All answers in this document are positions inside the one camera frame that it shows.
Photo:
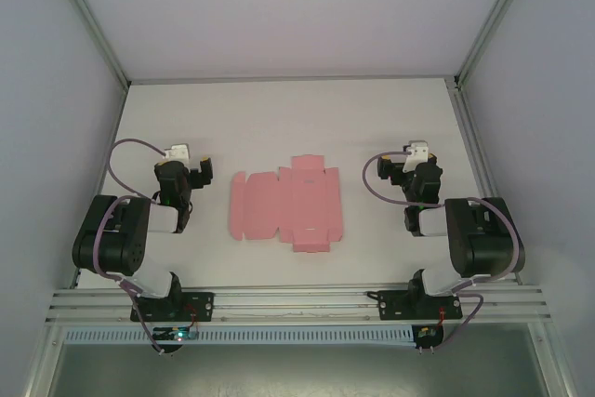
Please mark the wide aluminium mounting rail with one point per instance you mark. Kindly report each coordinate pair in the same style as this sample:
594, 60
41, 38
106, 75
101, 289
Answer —
297, 299

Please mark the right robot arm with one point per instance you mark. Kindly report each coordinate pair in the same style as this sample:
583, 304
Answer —
483, 239

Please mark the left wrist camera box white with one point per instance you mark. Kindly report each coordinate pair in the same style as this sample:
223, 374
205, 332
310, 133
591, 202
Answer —
180, 153

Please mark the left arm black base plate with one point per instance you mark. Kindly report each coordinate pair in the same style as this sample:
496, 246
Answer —
202, 301

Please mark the aluminium frame post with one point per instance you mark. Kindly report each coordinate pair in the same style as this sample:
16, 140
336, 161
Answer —
88, 20
495, 20

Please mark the black round mount disc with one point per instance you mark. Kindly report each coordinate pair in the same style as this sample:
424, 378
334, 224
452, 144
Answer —
427, 346
172, 349

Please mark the aluminium frame leg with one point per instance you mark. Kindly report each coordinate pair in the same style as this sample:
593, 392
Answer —
553, 360
45, 360

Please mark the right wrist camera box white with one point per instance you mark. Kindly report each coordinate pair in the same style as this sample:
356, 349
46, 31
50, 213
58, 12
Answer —
416, 151

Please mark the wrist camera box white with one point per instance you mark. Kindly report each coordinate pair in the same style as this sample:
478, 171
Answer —
416, 151
180, 153

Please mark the pink paper box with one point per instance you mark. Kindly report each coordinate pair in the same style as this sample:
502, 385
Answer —
302, 202

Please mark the thin aluminium frame bar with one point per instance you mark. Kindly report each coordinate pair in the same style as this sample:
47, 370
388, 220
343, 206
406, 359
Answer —
293, 79

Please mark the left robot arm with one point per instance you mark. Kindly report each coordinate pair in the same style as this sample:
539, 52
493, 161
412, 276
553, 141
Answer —
111, 239

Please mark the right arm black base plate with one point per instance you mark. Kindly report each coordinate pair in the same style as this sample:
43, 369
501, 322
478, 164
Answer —
392, 308

